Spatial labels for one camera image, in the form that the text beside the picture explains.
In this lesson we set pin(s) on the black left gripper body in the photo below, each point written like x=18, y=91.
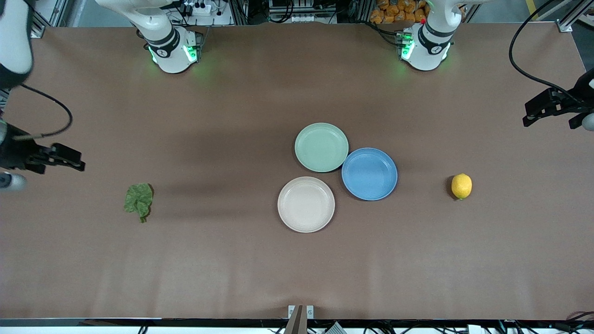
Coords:
x=571, y=104

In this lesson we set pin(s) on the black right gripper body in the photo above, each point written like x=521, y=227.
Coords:
x=14, y=155

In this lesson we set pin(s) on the green lettuce leaf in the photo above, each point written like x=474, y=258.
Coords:
x=138, y=200

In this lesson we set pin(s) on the yellow lemon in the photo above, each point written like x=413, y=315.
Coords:
x=461, y=186

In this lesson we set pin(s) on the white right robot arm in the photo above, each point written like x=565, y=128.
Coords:
x=169, y=44

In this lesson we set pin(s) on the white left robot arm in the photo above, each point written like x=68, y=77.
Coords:
x=429, y=44

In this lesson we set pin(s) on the bag of orange fruit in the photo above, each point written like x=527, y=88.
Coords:
x=399, y=11

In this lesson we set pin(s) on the blue plate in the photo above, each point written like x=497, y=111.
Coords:
x=369, y=174

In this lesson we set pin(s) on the white power strip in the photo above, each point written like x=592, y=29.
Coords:
x=198, y=8

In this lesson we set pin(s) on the light green plate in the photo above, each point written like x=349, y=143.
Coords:
x=321, y=147

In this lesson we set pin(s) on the beige plate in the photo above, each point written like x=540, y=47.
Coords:
x=306, y=204

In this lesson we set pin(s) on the aluminium frame profile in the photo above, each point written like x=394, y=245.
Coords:
x=46, y=18
x=573, y=16

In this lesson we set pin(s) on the brown post below bracket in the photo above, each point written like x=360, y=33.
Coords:
x=297, y=322

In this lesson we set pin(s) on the metal table edge bracket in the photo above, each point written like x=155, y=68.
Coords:
x=310, y=311

